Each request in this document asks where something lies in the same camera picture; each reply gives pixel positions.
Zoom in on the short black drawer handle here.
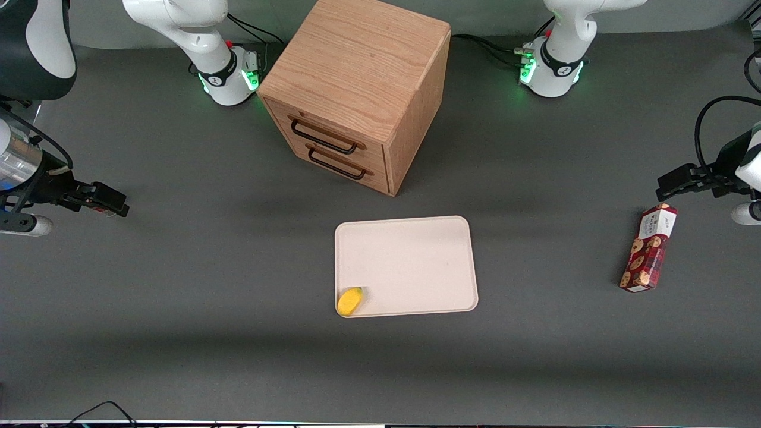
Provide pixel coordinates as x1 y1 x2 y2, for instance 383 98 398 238
307 146 373 181

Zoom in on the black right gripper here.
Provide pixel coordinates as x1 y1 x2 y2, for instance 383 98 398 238
30 171 130 218

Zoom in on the black cable at table edge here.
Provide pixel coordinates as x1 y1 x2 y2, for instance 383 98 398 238
59 401 139 428

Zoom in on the narrow oak drawer front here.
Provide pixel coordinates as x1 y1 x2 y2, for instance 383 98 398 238
287 139 390 195

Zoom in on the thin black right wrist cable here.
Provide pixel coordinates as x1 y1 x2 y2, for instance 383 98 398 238
0 102 74 172

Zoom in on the oak wooden drawer cabinet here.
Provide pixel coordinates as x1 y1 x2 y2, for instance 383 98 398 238
257 0 452 197

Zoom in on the red tartan cookie box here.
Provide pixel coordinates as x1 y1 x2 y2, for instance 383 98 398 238
619 203 678 294

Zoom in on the long black drawer handle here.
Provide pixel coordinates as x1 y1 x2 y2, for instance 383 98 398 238
290 116 365 155

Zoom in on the black cable at table side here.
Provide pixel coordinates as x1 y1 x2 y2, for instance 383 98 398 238
743 48 761 96

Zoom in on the black arm base cable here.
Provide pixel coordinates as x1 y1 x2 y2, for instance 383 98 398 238
451 33 536 67
226 12 285 46

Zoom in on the black left arm base cable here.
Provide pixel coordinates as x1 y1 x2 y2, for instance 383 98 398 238
451 33 536 67

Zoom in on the wide oak drawer front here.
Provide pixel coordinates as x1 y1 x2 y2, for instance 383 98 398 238
265 98 388 174

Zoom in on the beige rectangular tray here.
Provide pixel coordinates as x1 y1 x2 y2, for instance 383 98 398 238
335 216 479 319

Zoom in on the black looped left wrist cable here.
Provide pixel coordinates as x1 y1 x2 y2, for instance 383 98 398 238
694 95 761 177

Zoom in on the small yellow mango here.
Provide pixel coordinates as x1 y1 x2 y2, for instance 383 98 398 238
337 287 364 316

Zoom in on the black right arm base cable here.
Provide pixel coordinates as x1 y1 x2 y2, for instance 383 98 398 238
226 12 285 46

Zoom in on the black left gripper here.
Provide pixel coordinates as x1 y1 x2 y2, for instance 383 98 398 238
656 131 753 202

